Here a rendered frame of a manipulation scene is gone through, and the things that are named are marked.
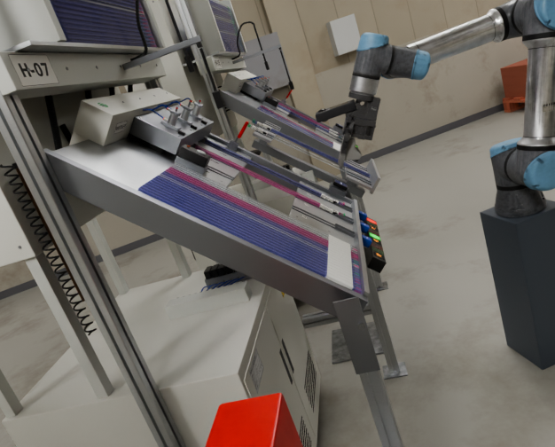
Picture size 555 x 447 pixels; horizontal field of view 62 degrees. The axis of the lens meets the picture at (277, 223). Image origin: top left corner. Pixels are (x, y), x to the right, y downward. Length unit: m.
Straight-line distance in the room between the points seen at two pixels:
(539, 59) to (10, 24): 1.27
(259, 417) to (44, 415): 0.78
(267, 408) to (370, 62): 0.91
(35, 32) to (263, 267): 0.66
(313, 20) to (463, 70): 1.85
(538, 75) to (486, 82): 4.68
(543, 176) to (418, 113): 4.28
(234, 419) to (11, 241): 0.66
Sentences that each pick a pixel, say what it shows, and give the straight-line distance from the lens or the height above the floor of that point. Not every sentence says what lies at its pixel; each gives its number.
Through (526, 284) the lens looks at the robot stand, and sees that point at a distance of 1.69.
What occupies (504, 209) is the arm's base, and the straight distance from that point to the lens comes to 1.65.
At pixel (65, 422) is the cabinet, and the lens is 1.34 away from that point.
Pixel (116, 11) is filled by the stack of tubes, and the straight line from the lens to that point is 1.43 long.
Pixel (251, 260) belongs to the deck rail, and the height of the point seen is 0.87.
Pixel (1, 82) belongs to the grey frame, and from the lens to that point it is 0.99.
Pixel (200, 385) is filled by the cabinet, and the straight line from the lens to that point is 1.12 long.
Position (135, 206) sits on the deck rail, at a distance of 0.96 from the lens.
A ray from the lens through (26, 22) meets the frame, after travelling 1.13.
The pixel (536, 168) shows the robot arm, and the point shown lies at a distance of 1.46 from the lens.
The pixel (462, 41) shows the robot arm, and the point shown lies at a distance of 1.51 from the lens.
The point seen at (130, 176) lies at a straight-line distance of 1.05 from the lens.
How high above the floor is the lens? 1.18
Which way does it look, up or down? 16 degrees down
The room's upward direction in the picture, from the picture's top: 19 degrees counter-clockwise
